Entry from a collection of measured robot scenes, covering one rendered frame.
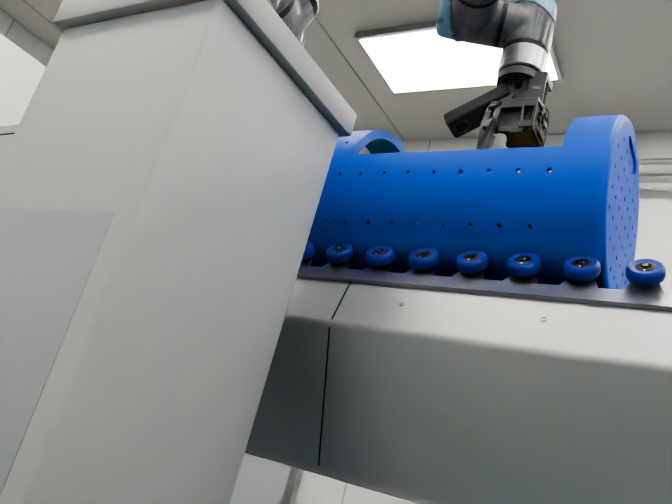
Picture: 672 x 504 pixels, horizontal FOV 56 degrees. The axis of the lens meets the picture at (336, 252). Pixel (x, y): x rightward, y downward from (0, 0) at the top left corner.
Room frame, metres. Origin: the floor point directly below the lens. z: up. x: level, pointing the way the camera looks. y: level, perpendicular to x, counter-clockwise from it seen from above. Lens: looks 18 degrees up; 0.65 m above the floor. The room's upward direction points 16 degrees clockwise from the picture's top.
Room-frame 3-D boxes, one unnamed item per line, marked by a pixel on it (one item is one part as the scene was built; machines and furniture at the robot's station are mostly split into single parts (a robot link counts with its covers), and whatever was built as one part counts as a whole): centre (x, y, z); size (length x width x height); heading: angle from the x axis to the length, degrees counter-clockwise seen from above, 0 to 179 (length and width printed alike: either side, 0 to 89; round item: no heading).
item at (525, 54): (0.89, -0.22, 1.33); 0.08 x 0.08 x 0.05
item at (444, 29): (0.89, -0.11, 1.40); 0.11 x 0.11 x 0.08; 81
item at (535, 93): (0.89, -0.22, 1.25); 0.09 x 0.08 x 0.12; 55
